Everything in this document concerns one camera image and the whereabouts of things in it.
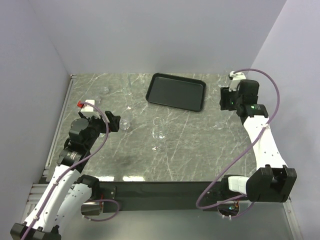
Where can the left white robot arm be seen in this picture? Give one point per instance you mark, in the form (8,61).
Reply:
(68,188)

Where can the clear wine glass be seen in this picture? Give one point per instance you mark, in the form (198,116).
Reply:
(158,134)

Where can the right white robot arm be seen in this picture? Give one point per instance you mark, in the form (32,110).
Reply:
(273,179)

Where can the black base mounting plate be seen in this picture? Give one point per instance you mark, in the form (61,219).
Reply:
(154,196)

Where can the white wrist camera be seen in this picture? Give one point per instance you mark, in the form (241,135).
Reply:
(87,110)
(235,78)

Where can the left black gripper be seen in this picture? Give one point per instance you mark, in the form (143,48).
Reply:
(114,123)

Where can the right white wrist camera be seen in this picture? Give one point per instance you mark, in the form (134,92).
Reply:
(235,78)

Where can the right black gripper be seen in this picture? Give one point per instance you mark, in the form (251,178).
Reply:
(225,94)

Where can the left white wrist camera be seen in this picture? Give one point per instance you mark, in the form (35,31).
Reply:
(87,110)

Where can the black rectangular tray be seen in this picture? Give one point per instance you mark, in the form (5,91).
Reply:
(176,92)

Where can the clear flute glass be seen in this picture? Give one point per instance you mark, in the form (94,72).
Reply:
(126,117)
(222,115)

